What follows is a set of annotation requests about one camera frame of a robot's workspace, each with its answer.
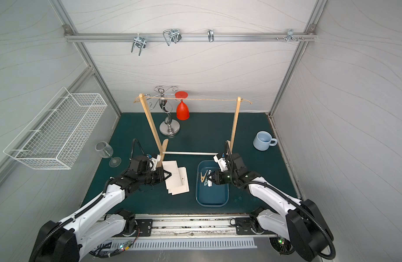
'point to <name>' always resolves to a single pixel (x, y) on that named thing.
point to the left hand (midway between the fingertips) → (169, 175)
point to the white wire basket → (53, 140)
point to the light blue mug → (262, 140)
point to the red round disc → (182, 111)
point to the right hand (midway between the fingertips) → (209, 176)
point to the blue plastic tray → (215, 196)
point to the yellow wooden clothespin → (202, 177)
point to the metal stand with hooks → (170, 127)
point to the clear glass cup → (106, 151)
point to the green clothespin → (206, 182)
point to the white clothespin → (210, 171)
